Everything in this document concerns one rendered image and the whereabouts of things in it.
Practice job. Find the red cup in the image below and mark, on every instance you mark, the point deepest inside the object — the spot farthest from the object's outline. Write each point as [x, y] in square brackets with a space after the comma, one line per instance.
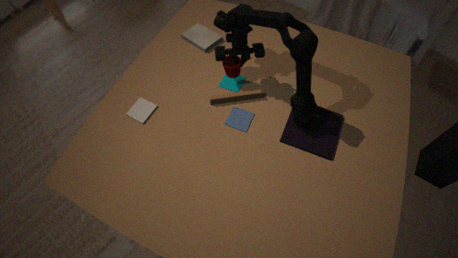
[232, 70]

